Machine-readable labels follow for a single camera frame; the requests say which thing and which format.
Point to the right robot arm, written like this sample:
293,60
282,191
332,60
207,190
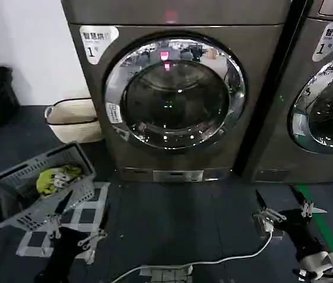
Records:
328,263

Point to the round glass washer door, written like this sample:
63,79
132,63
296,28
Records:
331,118

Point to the grey dryer with round door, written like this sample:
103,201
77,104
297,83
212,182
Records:
266,88

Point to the cream woven basket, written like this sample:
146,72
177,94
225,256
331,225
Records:
75,125

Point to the yellow-green garment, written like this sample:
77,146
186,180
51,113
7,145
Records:
46,182

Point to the grey washer with round door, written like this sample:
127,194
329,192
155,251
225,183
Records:
301,165

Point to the small white tiled mat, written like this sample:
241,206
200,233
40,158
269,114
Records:
166,274

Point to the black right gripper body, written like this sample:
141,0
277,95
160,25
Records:
300,233

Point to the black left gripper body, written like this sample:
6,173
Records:
61,253

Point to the grey plastic laundry basket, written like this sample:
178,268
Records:
7,191

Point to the black and white checkered mat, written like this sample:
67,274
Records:
94,206

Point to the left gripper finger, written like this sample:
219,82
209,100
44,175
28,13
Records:
63,203
91,239

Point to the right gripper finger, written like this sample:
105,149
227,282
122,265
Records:
306,204
265,216

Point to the round glass dryer door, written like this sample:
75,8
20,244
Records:
175,91

